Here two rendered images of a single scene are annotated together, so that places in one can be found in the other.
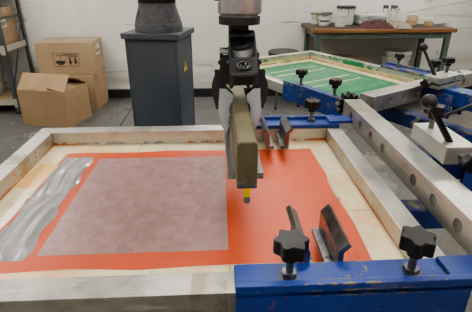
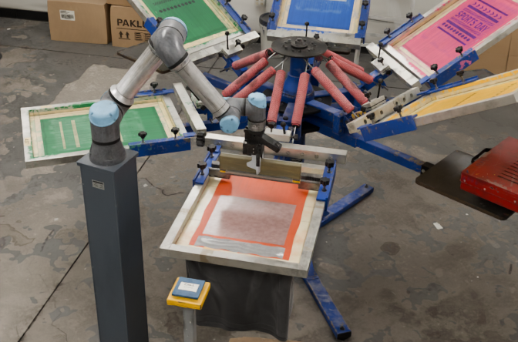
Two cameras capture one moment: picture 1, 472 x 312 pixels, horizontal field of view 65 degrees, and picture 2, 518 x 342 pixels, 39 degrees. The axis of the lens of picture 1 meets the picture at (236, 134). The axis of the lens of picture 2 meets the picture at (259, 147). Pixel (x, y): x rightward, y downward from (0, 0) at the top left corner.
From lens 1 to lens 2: 299 cm
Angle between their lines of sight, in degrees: 67
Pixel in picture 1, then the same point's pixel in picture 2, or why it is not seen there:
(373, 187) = not seen: hidden behind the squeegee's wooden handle
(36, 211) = (253, 246)
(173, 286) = (318, 211)
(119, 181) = (233, 226)
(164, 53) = (130, 169)
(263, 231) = (288, 196)
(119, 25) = not seen: outside the picture
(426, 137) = (275, 135)
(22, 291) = (311, 236)
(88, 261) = (291, 233)
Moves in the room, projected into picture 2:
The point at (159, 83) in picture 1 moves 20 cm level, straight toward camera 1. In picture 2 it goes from (129, 189) to (176, 192)
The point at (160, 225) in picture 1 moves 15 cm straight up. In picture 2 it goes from (276, 217) to (277, 188)
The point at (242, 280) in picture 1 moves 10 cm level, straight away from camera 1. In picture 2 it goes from (323, 198) to (301, 193)
